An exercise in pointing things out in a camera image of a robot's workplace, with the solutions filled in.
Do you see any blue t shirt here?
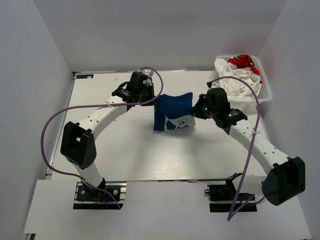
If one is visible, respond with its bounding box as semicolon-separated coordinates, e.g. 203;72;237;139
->
153;92;196;132

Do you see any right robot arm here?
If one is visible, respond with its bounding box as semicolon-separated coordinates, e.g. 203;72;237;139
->
190;87;306;206

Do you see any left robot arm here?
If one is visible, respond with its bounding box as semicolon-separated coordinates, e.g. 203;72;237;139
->
60;69;155;200

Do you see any white plastic basket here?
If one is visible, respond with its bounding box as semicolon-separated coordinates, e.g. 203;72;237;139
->
215;55;273;103

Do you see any red printed white t shirt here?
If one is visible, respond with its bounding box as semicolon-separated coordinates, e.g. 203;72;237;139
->
227;54;263;84

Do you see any blue table label sticker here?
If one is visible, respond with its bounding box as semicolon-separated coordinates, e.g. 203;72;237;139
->
76;74;94;79

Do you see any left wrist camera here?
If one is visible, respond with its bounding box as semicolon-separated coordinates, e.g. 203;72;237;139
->
139;69;155;79

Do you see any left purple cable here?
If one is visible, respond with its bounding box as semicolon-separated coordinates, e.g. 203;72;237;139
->
41;66;165;210

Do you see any purple cable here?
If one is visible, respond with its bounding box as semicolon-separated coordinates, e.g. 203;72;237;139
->
41;66;165;210
206;76;266;222

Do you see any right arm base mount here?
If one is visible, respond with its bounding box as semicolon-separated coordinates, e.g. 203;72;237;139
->
204;184;258;213

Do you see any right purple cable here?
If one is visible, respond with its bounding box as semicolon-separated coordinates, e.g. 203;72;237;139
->
206;76;266;222

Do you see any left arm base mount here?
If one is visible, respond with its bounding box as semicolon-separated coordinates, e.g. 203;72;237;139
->
73;182;127;210

